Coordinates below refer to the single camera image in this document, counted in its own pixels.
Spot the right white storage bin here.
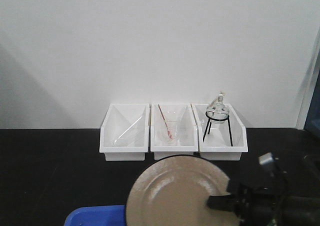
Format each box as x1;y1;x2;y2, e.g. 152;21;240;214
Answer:
191;103;249;161

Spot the clear glass test tube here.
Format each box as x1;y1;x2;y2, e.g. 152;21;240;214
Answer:
112;115;145;147

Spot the black wire tripod stand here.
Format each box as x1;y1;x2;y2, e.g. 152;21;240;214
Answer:
202;111;234;147

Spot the middle white storage bin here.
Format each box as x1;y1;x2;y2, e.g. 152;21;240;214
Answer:
150;103;199;160

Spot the glass alcohol lamp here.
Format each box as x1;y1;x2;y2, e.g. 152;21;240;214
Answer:
206;91;230;124

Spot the blue plastic tray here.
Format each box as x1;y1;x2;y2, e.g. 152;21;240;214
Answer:
64;205;126;226

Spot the beige plate with black rim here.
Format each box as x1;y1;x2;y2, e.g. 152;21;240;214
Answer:
125;155;239;226

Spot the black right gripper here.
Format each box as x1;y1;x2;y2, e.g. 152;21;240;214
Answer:
206;180;320;226

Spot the clear glass funnel beaker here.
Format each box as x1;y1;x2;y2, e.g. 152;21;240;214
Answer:
159;110;180;146

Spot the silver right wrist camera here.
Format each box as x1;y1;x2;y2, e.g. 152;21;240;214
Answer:
258;152;275;167

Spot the left white storage bin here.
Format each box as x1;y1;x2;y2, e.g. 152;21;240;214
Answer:
99;103;150;162

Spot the white storage bin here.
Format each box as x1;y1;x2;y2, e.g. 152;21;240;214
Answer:
99;103;150;162
191;103;249;161
150;103;199;160

